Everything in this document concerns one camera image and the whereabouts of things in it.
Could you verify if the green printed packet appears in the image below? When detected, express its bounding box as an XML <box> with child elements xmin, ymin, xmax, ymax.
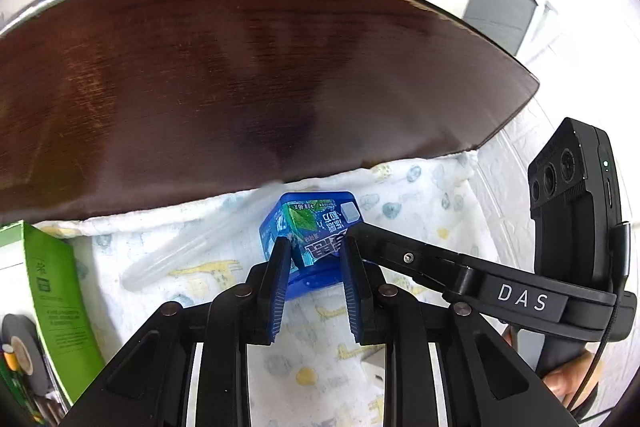
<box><xmin>0</xmin><ymin>357</ymin><xmax>36</xmax><ymax>423</ymax></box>

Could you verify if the black tape roll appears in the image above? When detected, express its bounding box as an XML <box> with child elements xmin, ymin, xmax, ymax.
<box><xmin>0</xmin><ymin>313</ymin><xmax>51</xmax><ymax>400</ymax></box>

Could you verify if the green and white cardboard box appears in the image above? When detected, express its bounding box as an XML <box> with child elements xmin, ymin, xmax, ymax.
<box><xmin>0</xmin><ymin>220</ymin><xmax>107</xmax><ymax>413</ymax></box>

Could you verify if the person's right hand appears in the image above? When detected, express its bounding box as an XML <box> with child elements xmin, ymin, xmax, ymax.
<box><xmin>544</xmin><ymin>348</ymin><xmax>601</xmax><ymax>403</ymax></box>

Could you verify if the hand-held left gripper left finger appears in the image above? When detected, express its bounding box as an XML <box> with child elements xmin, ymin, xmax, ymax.
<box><xmin>60</xmin><ymin>237</ymin><xmax>293</xmax><ymax>427</ymax></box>

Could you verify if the blue gum container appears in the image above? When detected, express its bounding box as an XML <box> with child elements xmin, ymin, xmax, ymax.
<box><xmin>258</xmin><ymin>191</ymin><xmax>362</xmax><ymax>298</ymax></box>

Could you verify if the translucent plastic tube case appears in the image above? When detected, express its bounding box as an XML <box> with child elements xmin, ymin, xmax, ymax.
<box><xmin>120</xmin><ymin>189</ymin><xmax>281</xmax><ymax>293</ymax></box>

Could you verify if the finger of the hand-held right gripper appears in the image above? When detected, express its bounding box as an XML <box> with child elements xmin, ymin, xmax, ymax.
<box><xmin>346</xmin><ymin>223</ymin><xmax>471</xmax><ymax>297</ymax></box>

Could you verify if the animal print white cloth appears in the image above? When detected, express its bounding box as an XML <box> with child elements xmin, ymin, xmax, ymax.
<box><xmin>35</xmin><ymin>152</ymin><xmax>506</xmax><ymax>427</ymax></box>

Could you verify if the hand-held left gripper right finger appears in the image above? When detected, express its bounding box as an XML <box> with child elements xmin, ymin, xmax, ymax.
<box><xmin>339</xmin><ymin>237</ymin><xmax>576</xmax><ymax>427</ymax></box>

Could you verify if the black cable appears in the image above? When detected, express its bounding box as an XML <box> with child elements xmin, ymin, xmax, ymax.
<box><xmin>565</xmin><ymin>221</ymin><xmax>632</xmax><ymax>423</ymax></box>

